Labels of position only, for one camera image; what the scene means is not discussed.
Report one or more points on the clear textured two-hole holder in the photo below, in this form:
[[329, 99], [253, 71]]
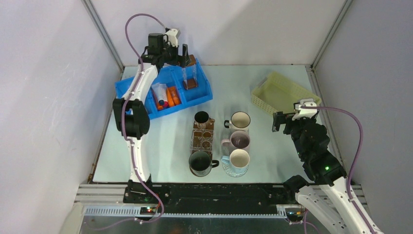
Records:
[[202, 140]]

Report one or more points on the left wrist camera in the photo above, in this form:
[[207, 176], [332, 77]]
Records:
[[172, 36]]

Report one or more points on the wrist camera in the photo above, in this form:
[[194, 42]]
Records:
[[172, 36], [305, 108]]

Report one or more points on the brown metallic cup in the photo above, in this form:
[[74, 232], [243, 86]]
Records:
[[202, 121]]

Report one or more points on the white toothpaste tube dark cap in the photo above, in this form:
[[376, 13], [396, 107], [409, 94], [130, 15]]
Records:
[[160, 89]]

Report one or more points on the blue three-compartment bin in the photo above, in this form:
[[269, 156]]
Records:
[[177, 89]]

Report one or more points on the cream perforated basket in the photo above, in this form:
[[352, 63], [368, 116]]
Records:
[[278, 93]]

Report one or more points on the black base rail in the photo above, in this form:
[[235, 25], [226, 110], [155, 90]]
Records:
[[215, 198]]

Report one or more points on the cream mug with black rim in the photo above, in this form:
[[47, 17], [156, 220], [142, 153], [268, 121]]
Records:
[[239, 121]]

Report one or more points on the light blue mug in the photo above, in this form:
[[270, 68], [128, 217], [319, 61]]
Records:
[[237, 159]]

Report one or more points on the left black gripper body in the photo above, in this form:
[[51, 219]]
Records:
[[170, 54]]

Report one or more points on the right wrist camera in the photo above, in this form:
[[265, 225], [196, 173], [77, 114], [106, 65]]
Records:
[[305, 108]]

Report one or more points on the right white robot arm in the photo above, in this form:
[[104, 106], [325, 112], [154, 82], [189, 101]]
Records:
[[347, 216]]

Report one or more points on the pink mug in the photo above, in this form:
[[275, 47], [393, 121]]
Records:
[[237, 140]]

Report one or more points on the orange Beyou toothpaste tube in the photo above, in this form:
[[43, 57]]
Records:
[[174, 95]]

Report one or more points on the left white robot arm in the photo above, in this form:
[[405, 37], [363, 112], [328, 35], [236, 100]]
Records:
[[131, 116]]

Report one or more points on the dark green mug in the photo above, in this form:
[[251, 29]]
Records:
[[201, 164]]

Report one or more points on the brown wooden oval tray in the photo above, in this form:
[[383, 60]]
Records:
[[201, 160]]

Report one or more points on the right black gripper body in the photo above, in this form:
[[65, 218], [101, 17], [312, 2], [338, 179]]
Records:
[[293, 127]]

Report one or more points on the clear textured oval tray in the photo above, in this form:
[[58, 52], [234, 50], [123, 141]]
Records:
[[232, 172]]

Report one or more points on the clear holder with brown lid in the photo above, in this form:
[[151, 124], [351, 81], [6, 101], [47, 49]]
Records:
[[190, 74]]

